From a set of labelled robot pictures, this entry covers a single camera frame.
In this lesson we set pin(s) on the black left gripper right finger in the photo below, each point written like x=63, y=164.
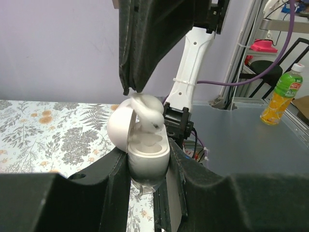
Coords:
x=194, y=199

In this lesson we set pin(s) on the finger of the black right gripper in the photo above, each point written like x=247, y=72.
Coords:
x=159, y=26
x=127, y=67

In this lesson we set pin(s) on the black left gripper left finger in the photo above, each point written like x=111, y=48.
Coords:
x=94, y=199

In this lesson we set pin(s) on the white clip earbud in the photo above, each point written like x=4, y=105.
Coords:
x=149, y=110

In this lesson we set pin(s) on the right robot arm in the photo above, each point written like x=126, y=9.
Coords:
x=179, y=102

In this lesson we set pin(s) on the floral table mat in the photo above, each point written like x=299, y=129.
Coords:
x=63, y=138

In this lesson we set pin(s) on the pink object in background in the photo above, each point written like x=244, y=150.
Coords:
x=263, y=46

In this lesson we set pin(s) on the orange juice bottle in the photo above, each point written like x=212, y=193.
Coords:
x=284, y=92

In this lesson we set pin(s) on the aluminium frame post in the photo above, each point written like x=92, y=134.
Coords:
x=248, y=31

